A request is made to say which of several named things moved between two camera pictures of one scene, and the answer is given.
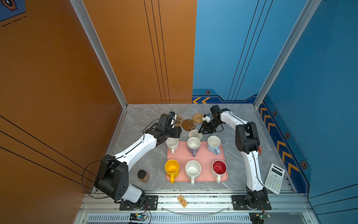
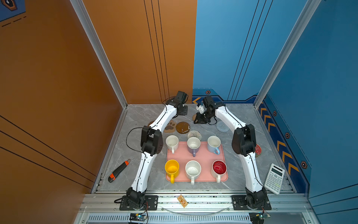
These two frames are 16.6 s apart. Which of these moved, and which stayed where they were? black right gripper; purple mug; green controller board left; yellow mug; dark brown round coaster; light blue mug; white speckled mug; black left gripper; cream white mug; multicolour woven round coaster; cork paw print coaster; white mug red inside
Moved: cork paw print coaster; black left gripper; dark brown round coaster; black right gripper
Stayed: white mug red inside; light blue mug; white speckled mug; multicolour woven round coaster; purple mug; green controller board left; yellow mug; cream white mug
